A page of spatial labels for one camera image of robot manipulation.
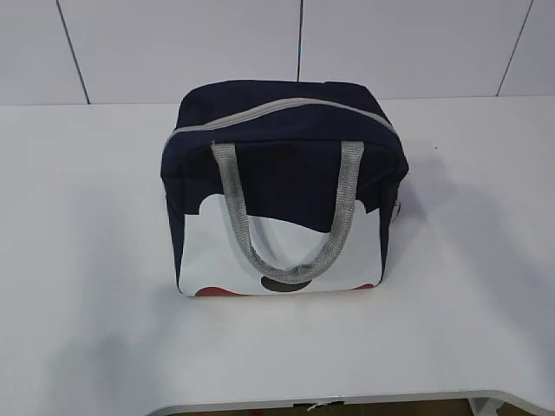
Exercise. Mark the navy blue lunch bag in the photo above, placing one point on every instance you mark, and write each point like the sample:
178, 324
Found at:
276, 187

